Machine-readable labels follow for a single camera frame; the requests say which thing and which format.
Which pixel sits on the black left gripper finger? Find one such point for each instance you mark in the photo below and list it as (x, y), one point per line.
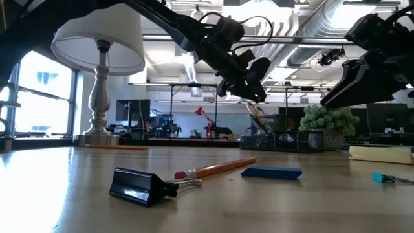
(225, 89)
(254, 92)

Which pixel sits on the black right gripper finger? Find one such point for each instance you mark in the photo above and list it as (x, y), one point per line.
(362, 87)

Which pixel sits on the yellow sticky note pad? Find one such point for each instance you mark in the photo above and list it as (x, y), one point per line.
(378, 154)

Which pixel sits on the orange pencil with eraser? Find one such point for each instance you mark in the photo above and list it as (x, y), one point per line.
(223, 166)
(116, 148)

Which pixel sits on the blue eraser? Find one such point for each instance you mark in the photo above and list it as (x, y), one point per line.
(271, 173)

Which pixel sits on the black binder clip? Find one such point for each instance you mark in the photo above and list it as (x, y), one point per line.
(139, 186)

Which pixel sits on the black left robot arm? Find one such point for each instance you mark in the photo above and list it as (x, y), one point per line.
(168, 19)

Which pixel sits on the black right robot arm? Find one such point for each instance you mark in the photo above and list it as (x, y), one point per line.
(408, 48)

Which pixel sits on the black mesh desk organizer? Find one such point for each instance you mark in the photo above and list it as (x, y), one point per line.
(281, 142)

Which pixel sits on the red desk lamp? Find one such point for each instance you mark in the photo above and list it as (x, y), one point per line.
(198, 111)

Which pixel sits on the large dark background monitor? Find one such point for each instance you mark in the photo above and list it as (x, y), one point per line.
(388, 119)

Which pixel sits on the black hanging ceiling device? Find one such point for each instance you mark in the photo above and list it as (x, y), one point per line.
(330, 57)

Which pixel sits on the green artificial potted plant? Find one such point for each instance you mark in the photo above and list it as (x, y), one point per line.
(326, 119)

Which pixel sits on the white shade silver table lamp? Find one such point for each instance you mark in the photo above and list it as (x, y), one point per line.
(98, 97)

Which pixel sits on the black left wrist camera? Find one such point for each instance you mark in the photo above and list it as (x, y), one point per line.
(247, 56)

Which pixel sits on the black background workstation frame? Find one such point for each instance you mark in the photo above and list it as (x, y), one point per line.
(194, 85)
(307, 88)

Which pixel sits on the black aluminium table frame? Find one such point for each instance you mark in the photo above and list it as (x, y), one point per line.
(194, 142)

